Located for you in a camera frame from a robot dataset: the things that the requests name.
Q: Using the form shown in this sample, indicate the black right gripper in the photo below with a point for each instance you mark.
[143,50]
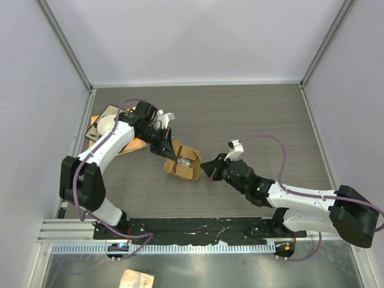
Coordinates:
[213,168]

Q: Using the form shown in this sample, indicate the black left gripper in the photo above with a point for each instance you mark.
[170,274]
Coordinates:
[164,147]

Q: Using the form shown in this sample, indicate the clear box contents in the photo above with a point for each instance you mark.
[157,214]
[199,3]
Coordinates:
[186,162]

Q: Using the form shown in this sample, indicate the brown cardboard express box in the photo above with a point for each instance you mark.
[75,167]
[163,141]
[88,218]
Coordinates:
[173,168]

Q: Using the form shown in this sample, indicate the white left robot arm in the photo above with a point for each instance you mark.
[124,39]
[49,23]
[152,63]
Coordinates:
[81,178]

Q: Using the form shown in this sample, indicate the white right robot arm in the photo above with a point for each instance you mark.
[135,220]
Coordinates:
[343,212]

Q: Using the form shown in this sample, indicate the orange checkered cloth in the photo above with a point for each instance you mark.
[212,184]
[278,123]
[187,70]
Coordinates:
[134,145]

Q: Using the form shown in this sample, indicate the white floral bowl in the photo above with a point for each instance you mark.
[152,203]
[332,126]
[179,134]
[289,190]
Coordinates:
[105,124]

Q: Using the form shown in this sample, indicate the floral square plate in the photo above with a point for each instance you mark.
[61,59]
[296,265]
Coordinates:
[91,132]

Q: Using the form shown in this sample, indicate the pink paper packet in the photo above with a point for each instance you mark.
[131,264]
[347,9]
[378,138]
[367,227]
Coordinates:
[134,279]

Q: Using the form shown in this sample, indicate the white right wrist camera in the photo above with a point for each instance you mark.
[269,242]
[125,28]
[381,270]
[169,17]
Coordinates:
[235,150]

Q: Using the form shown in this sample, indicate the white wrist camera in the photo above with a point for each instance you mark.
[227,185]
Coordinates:
[235,150]
[163,119]

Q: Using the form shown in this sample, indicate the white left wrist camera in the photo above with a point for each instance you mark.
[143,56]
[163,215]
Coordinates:
[163,119]

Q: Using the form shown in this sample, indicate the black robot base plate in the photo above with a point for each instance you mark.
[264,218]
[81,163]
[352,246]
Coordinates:
[205,231]

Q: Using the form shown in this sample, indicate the white slotted cable duct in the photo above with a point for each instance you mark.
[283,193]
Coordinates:
[119,248]

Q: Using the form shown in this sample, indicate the aluminium frame rail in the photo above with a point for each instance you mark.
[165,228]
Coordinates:
[70,230]

